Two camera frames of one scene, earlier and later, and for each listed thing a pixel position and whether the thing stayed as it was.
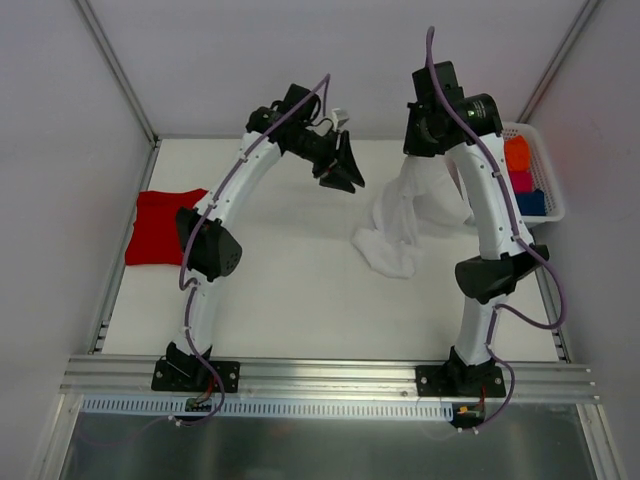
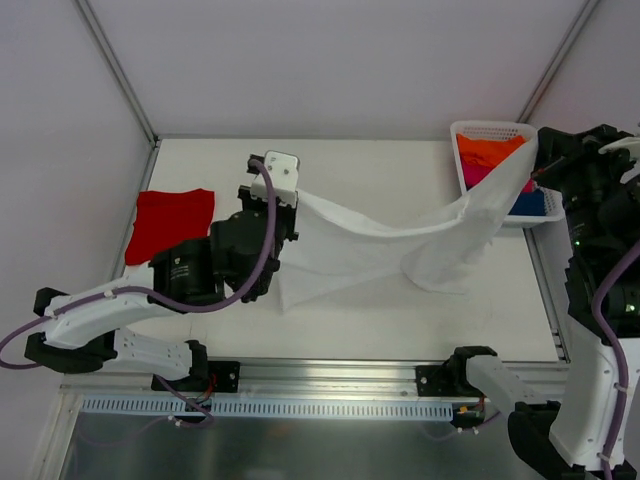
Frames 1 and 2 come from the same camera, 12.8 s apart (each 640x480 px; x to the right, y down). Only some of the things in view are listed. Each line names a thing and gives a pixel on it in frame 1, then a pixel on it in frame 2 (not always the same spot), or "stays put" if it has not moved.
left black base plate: (192, 375) stays put
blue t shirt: (531, 203) stays put
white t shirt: (425, 192) → (324, 250)
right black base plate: (459, 381) stays put
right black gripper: (417, 138) → (547, 156)
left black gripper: (333, 157) → (279, 220)
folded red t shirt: (154, 238) stays put
